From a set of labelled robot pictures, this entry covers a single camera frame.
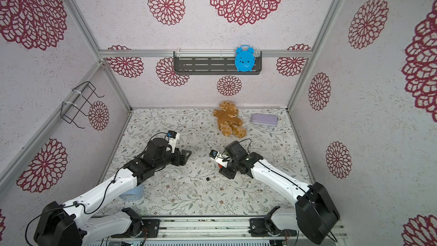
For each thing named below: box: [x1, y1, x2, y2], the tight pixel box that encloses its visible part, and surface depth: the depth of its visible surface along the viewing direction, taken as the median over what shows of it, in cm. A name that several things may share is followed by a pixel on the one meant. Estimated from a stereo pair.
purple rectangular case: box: [250, 113, 279, 126], surface depth 114 cm
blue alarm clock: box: [234, 44, 256, 72], surface depth 90 cm
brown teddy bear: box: [212, 100, 247, 139], surface depth 106 cm
